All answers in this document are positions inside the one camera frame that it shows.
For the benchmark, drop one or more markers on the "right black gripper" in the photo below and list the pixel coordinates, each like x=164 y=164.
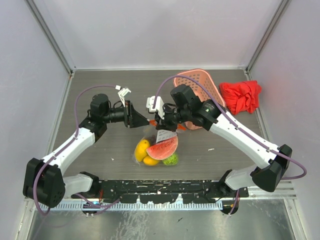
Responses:
x=164 y=124

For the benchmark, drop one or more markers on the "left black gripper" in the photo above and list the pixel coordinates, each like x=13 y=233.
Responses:
x=132 y=118

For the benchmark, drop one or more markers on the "yellow toy lemon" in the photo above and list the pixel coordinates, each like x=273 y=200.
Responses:
x=141 y=150

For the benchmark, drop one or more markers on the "clear orange zip top bag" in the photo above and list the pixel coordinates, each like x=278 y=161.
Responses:
x=161 y=135

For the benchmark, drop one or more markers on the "toy watermelon slice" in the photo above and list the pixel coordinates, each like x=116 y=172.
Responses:
x=164 y=149

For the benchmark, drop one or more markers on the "orange toy fruit slice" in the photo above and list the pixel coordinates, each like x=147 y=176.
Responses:
x=149 y=161

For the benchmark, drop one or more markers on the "green toy custard apple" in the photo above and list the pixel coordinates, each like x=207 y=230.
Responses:
x=172 y=160

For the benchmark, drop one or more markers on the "pink plastic basket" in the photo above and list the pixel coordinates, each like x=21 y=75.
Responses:
x=196 y=90

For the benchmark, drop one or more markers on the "purple toy grape bunch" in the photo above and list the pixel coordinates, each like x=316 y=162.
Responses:
x=151 y=139

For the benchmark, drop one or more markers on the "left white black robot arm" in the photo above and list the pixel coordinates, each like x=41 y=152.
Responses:
x=44 y=181

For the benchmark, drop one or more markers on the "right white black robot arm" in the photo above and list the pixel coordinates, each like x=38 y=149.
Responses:
x=270 y=160

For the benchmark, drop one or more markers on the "red crumpled cloth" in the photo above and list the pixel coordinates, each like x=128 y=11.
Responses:
x=241 y=96

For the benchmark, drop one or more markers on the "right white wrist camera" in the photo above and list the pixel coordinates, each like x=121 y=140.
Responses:
x=155 y=105

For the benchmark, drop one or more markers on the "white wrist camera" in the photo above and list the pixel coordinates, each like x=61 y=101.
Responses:
x=155 y=105
x=122 y=92

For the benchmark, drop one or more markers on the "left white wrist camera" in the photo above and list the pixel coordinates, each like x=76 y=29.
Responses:
x=122 y=92

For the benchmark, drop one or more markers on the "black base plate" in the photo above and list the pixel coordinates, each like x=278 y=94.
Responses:
x=159 y=191

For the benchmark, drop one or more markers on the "grey slotted cable duct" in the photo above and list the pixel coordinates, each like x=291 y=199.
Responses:
x=75 y=205

